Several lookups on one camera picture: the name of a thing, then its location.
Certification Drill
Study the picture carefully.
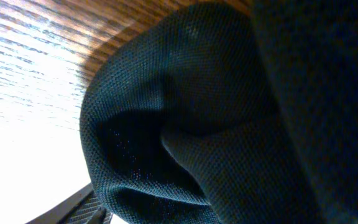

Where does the black polo shirt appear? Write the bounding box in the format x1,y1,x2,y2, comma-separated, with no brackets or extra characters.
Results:
80,1,358,223

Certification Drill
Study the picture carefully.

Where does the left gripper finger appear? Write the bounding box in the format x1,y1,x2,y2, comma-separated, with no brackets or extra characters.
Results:
27,184,113,224

